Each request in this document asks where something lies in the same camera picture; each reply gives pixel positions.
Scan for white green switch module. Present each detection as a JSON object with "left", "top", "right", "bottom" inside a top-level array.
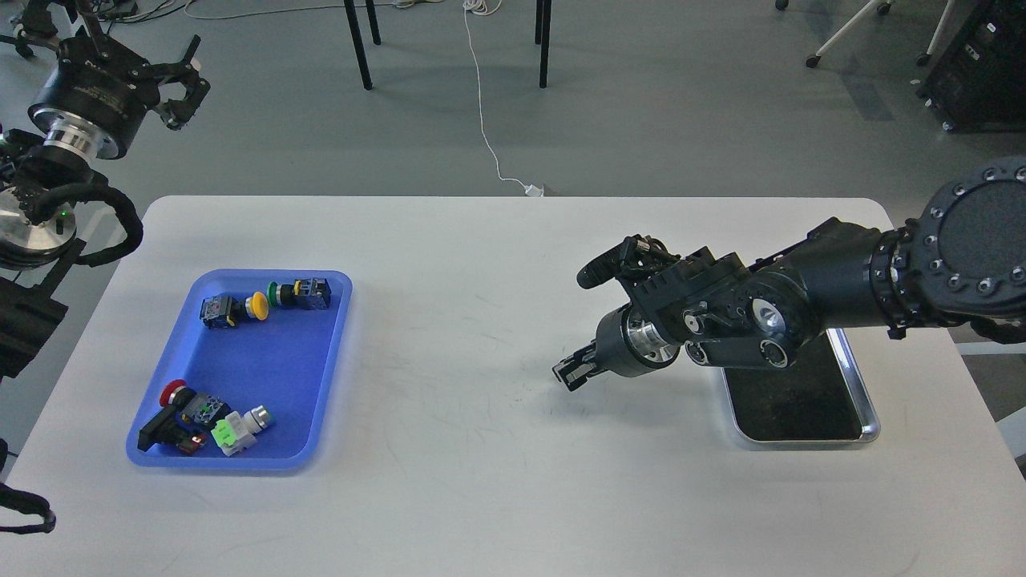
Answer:
[{"left": 210, "top": 406, "right": 274, "bottom": 457}]

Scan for green push button switch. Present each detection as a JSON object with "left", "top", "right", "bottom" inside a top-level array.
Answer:
[{"left": 266, "top": 277, "right": 331, "bottom": 310}]

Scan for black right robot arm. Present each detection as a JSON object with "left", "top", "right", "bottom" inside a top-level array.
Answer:
[{"left": 552, "top": 156, "right": 1025, "bottom": 391}]

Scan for black equipment cart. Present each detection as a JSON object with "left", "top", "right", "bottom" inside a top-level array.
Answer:
[{"left": 917, "top": 1, "right": 1025, "bottom": 134}]

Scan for black table leg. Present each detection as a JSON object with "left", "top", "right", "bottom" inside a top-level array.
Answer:
[
  {"left": 343, "top": 0, "right": 382, "bottom": 91},
  {"left": 534, "top": 0, "right": 553, "bottom": 89}
]

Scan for blue plastic tray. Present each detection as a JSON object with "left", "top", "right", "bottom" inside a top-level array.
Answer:
[{"left": 125, "top": 268, "right": 353, "bottom": 474}]

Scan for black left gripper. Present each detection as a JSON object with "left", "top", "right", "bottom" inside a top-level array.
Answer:
[{"left": 12, "top": 0, "right": 211, "bottom": 161}]

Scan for black table leg left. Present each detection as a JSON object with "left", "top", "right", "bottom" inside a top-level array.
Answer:
[{"left": 343, "top": 0, "right": 382, "bottom": 91}]

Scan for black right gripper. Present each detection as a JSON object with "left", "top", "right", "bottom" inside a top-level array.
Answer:
[{"left": 553, "top": 306, "right": 681, "bottom": 392}]

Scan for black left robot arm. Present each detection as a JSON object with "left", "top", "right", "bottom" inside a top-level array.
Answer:
[{"left": 1, "top": 1, "right": 210, "bottom": 377}]

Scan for red push button switch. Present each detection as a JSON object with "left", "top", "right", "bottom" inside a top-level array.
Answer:
[{"left": 136, "top": 379, "right": 232, "bottom": 456}]

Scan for white chair base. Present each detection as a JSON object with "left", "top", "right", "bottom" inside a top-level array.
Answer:
[{"left": 805, "top": 1, "right": 959, "bottom": 69}]

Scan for metal tray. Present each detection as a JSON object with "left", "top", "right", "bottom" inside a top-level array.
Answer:
[{"left": 721, "top": 329, "right": 882, "bottom": 450}]

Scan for black floor cable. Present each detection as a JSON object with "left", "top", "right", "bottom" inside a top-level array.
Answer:
[{"left": 80, "top": 0, "right": 193, "bottom": 25}]

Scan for black table leg right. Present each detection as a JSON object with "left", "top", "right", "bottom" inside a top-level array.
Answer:
[{"left": 534, "top": 0, "right": 553, "bottom": 89}]

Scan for white cable with plug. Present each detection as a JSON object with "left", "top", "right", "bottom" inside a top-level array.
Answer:
[{"left": 463, "top": 0, "right": 545, "bottom": 198}]

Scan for yellow push button switch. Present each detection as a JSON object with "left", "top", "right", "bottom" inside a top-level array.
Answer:
[{"left": 199, "top": 292, "right": 270, "bottom": 329}]

